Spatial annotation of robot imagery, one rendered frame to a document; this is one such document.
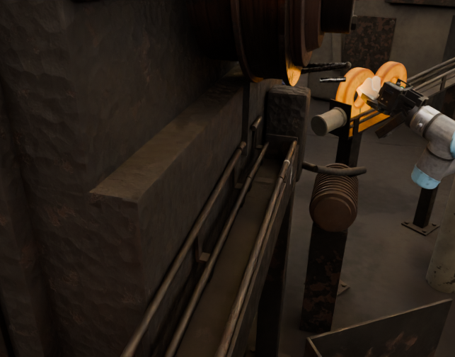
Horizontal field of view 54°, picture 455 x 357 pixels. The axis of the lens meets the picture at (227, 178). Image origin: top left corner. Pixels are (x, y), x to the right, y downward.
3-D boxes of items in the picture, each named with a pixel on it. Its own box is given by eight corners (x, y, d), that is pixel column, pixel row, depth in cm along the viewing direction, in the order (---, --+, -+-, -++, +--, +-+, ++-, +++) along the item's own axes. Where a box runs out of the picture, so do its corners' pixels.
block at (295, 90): (258, 178, 118) (263, 91, 106) (264, 166, 124) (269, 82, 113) (298, 184, 115) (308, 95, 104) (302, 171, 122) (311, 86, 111)
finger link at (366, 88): (361, 69, 128) (386, 84, 123) (354, 88, 131) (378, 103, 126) (354, 71, 126) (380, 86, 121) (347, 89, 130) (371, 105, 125)
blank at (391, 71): (371, 68, 133) (381, 70, 131) (400, 56, 141) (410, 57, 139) (366, 115, 141) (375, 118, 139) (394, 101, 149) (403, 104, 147)
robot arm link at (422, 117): (432, 133, 120) (416, 140, 116) (418, 125, 123) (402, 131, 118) (446, 110, 116) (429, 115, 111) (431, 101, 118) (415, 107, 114)
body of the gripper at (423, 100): (397, 76, 124) (434, 97, 117) (384, 103, 129) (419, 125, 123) (381, 81, 119) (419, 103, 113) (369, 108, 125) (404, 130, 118)
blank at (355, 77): (335, 75, 125) (345, 77, 122) (369, 61, 133) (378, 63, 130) (334, 125, 132) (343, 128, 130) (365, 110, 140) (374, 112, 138)
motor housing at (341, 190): (292, 336, 142) (310, 190, 118) (301, 290, 161) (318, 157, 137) (334, 345, 139) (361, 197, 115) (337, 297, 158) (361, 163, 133)
